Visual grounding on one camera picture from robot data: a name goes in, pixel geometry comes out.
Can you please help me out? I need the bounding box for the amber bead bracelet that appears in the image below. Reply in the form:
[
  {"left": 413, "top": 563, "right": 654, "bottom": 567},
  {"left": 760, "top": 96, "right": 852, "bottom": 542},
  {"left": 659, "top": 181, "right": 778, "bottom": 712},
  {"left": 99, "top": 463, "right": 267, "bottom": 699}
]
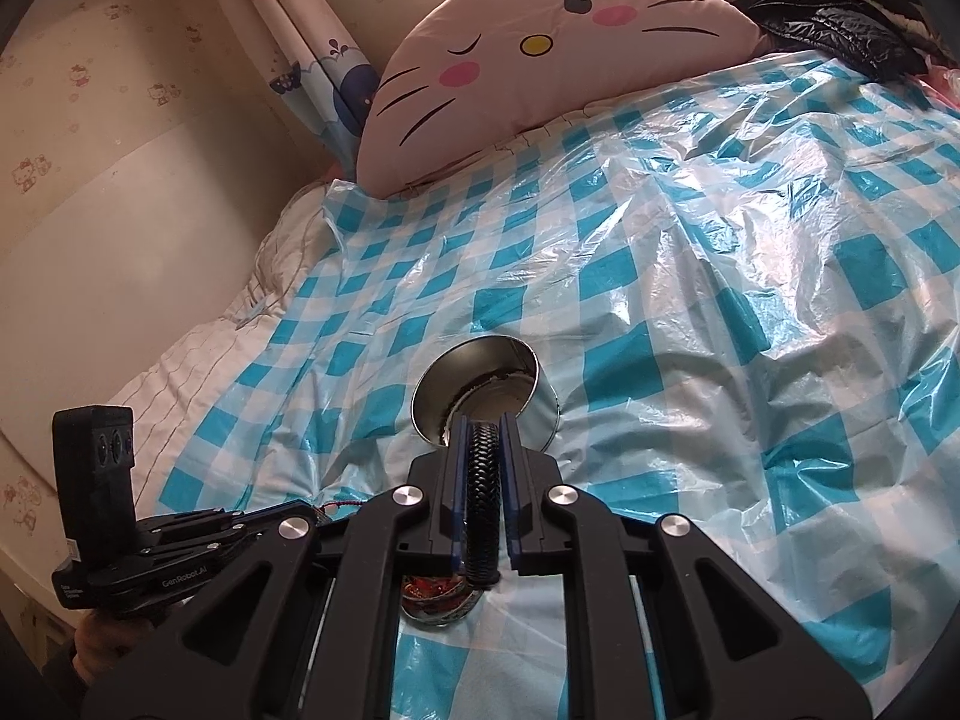
[{"left": 398, "top": 572, "right": 482, "bottom": 629}]

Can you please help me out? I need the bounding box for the black plastic bag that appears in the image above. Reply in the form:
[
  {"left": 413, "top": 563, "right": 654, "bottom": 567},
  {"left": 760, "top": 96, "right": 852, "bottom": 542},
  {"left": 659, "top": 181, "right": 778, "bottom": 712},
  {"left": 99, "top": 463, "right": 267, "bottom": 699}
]
[{"left": 734, "top": 0, "right": 952, "bottom": 83}]

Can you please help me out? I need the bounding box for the round metal tin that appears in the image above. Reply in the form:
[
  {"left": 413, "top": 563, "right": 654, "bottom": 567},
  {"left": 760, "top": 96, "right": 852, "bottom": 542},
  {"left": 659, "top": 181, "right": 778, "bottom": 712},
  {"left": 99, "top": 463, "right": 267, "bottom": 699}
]
[{"left": 410, "top": 335, "right": 560, "bottom": 452}]

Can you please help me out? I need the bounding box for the pink cat face pillow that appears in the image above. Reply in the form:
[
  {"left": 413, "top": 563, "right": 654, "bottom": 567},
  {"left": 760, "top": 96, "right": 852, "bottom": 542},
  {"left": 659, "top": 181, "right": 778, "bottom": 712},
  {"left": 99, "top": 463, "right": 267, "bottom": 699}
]
[{"left": 356, "top": 0, "right": 763, "bottom": 199}]

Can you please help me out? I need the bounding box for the white striped bed quilt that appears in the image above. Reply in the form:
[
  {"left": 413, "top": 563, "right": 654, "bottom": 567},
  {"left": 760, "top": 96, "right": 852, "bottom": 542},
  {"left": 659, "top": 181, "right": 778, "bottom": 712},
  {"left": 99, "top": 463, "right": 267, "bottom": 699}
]
[{"left": 112, "top": 181, "right": 332, "bottom": 517}]

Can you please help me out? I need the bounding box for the blue checkered plastic sheet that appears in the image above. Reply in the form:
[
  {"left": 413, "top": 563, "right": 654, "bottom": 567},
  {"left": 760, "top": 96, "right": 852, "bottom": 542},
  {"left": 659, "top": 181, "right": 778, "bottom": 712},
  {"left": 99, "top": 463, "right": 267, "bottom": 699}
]
[{"left": 139, "top": 52, "right": 958, "bottom": 709}]

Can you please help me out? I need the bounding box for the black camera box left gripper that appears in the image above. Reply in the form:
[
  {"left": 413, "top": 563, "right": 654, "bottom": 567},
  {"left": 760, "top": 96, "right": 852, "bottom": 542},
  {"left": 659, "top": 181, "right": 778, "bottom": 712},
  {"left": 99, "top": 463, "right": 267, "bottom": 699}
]
[{"left": 52, "top": 405, "right": 137, "bottom": 566}]

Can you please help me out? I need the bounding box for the whale print curtain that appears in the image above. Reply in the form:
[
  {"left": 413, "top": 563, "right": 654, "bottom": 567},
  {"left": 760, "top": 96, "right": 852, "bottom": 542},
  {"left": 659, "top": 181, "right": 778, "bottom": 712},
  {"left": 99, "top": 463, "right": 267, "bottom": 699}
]
[{"left": 218, "top": 0, "right": 379, "bottom": 177}]

